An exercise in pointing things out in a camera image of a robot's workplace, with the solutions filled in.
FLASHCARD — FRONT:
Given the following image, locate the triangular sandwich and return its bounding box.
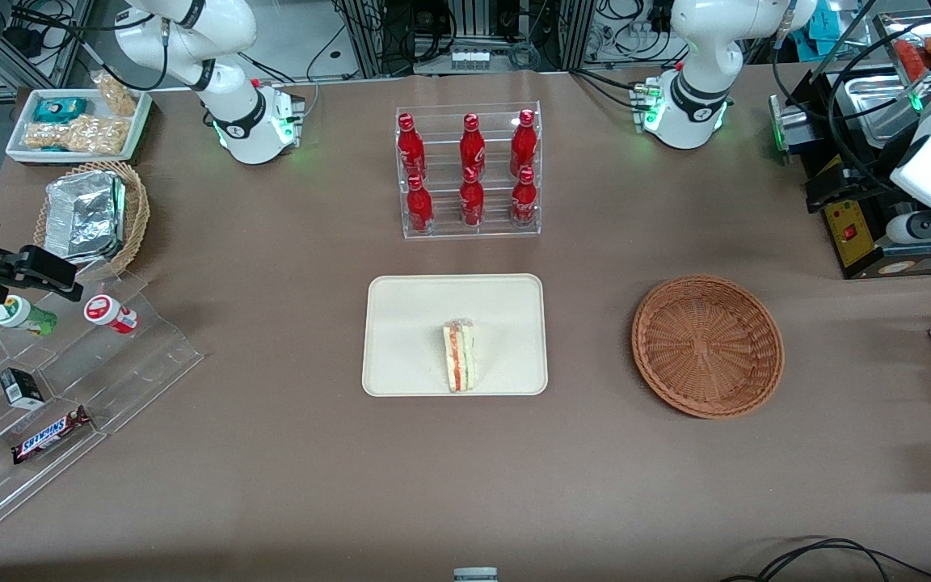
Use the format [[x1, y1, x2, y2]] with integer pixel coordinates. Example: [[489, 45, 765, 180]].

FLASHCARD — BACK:
[[442, 318, 478, 394]]

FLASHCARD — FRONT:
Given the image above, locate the light tan wicker basket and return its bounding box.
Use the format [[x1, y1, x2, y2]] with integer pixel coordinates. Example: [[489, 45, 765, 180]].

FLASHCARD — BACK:
[[32, 160, 151, 280]]

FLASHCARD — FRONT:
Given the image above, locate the white rectangular snack tray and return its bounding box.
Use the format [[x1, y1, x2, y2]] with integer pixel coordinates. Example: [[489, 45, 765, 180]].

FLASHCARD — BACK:
[[5, 87, 154, 167]]

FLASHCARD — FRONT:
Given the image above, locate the brown wicker basket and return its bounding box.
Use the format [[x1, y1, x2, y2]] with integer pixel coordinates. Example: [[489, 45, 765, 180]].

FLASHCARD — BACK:
[[631, 275, 786, 420]]

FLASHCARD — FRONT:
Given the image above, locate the cream plastic tray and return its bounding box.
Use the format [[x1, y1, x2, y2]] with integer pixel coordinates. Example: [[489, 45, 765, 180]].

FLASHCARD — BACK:
[[361, 274, 550, 398]]

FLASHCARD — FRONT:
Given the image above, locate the green drink bottle white cap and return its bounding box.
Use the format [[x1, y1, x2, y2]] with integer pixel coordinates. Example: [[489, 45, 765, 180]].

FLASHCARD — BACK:
[[0, 295, 58, 338]]

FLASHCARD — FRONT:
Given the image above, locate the black food warmer cabinet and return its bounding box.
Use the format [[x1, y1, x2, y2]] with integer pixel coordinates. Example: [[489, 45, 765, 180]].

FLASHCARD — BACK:
[[768, 12, 931, 280]]

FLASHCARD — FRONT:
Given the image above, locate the silver foil packet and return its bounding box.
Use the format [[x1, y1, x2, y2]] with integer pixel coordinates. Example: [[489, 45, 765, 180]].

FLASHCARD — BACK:
[[43, 170, 128, 264]]

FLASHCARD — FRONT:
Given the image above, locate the red drink bottle white cap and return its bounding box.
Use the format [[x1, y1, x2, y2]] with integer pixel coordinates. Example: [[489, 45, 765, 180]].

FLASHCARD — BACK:
[[83, 294, 140, 335]]

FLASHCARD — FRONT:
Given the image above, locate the small black box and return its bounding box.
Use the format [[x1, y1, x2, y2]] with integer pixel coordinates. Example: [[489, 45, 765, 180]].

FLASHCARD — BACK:
[[0, 368, 46, 410]]

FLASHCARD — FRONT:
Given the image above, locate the orange food in warmer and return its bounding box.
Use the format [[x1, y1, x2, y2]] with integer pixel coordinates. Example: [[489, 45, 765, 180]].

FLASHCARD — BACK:
[[890, 36, 931, 83]]

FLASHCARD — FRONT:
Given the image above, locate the large clear nut snack bag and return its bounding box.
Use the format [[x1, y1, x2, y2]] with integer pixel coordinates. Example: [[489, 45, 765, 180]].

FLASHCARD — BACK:
[[22, 114, 129, 155]]

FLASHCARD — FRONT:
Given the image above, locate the clear acrylic stepped display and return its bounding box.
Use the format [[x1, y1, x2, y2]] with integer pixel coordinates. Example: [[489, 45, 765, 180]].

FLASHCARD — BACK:
[[0, 270, 204, 547]]

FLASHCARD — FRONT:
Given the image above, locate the snickers chocolate bar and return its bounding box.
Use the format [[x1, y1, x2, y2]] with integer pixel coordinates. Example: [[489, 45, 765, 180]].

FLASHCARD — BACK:
[[11, 406, 93, 466]]

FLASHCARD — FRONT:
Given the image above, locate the teal snack packet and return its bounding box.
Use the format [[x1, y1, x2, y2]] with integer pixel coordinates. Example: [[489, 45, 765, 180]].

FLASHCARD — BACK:
[[32, 97, 89, 124]]

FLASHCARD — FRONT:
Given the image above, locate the teal cardboard box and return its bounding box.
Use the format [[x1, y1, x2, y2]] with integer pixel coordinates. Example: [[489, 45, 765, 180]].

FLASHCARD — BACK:
[[789, 0, 864, 43]]

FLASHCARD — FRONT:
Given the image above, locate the small clear nut snack bag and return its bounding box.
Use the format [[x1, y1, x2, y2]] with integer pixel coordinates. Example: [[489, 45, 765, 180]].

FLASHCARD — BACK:
[[91, 70, 140, 117]]

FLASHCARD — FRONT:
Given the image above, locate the red cola bottle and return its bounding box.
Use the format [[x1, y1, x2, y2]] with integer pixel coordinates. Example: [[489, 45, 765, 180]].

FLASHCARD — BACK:
[[510, 109, 538, 175], [397, 113, 427, 181], [511, 166, 538, 229], [406, 174, 435, 234], [459, 113, 487, 175], [459, 167, 486, 228]]

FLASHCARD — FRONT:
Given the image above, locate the clear acrylic bottle rack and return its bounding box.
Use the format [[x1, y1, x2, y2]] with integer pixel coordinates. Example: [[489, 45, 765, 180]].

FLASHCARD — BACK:
[[395, 101, 543, 239]]

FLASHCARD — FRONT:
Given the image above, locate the black floor cable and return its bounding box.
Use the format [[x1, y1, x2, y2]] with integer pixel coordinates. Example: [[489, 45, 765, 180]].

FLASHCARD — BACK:
[[718, 537, 931, 582]]

